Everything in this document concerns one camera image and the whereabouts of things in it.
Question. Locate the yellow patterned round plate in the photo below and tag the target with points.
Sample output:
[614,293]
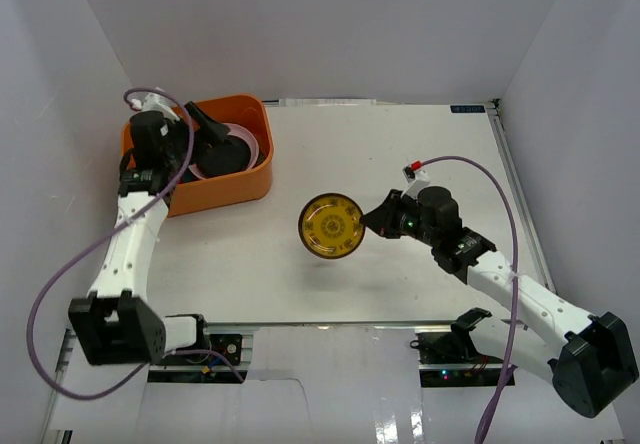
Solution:
[329,226]

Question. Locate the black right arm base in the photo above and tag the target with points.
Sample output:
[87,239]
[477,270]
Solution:
[448,359]

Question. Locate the orange plastic bin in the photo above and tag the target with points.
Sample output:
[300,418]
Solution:
[220,189]

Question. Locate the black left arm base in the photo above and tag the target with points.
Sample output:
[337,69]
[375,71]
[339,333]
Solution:
[214,358]

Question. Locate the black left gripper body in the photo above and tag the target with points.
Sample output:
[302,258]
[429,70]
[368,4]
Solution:
[185,131]

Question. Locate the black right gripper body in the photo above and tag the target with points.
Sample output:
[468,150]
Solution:
[402,218]

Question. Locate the blue floral round plate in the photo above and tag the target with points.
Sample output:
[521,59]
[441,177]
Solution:
[224,159]

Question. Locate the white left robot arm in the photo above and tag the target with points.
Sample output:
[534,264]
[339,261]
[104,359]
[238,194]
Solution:
[114,323]

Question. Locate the aluminium table frame rail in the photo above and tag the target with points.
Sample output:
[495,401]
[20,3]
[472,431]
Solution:
[533,243]

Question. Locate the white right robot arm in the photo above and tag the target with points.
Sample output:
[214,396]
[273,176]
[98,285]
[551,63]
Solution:
[588,359]

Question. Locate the pink round plate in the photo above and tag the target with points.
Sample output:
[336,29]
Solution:
[237,133]

